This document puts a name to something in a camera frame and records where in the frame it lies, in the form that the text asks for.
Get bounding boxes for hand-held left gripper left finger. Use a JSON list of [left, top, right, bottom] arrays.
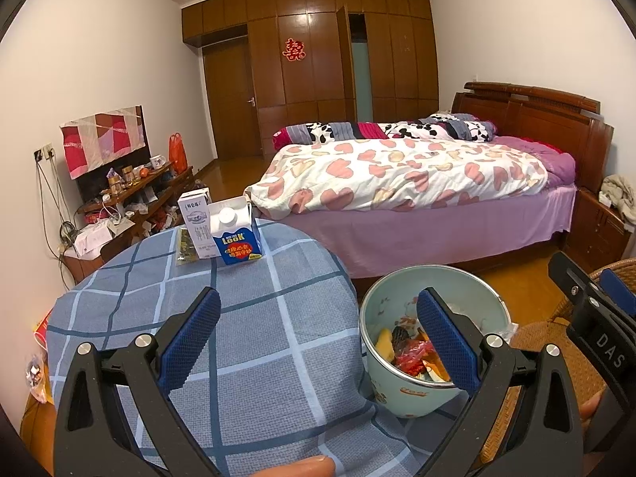
[[54, 285, 223, 477]]

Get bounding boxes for blue milk carton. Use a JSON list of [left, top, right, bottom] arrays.
[[206, 196, 263, 266]]

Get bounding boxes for person's left hand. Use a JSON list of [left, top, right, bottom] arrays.
[[253, 456, 335, 477]]

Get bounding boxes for wooden bed with purple sheet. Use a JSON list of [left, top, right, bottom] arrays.
[[243, 82, 616, 280]]

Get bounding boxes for wooden nightstand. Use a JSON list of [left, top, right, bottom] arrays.
[[564, 186, 635, 262]]

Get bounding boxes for orange red plastic bag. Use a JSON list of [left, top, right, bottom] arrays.
[[395, 340, 451, 384]]

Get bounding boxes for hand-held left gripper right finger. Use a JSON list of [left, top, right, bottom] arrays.
[[416, 287, 584, 477]]

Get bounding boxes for brown wicker chair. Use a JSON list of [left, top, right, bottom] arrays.
[[477, 257, 636, 477]]

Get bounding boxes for yellow snack wrapper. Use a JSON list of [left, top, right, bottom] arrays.
[[378, 328, 398, 361]]

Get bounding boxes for green clear snack packet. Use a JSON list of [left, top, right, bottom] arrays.
[[175, 229, 200, 264]]

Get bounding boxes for white milk carton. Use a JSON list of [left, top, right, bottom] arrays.
[[178, 188, 212, 260]]

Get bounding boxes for person's right hand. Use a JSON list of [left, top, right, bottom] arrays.
[[579, 390, 605, 423]]

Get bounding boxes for purple blanket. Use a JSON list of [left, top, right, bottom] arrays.
[[489, 135, 578, 185]]

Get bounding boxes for black power cables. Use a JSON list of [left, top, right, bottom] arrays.
[[37, 158, 76, 290]]

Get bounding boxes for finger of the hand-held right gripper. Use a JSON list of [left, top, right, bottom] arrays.
[[547, 252, 605, 317], [598, 267, 636, 317]]

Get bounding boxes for white heart print quilt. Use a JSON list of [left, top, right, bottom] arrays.
[[243, 136, 550, 220]]

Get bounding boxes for patchwork cow print blanket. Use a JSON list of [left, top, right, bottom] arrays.
[[273, 112, 498, 150]]

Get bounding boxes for black television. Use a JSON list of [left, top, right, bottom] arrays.
[[74, 105, 150, 205]]

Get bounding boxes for television with red-white cover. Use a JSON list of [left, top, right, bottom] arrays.
[[60, 106, 148, 181]]

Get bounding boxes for light blue enamel bucket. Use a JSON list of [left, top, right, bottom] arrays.
[[359, 264, 518, 419]]

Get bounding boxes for clear bag of small items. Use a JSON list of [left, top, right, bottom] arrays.
[[27, 353, 53, 403]]

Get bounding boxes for brown wooden wardrobe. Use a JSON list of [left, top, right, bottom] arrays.
[[181, 0, 441, 126]]

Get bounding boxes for white flat box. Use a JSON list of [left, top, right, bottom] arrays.
[[74, 223, 116, 260]]

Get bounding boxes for grey crumpled clothes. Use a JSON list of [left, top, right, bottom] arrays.
[[600, 175, 636, 225]]

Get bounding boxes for wooden television stand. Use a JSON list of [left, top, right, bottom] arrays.
[[64, 160, 198, 285]]

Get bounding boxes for brown wooden door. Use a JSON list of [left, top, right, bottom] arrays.
[[203, 37, 264, 163]]

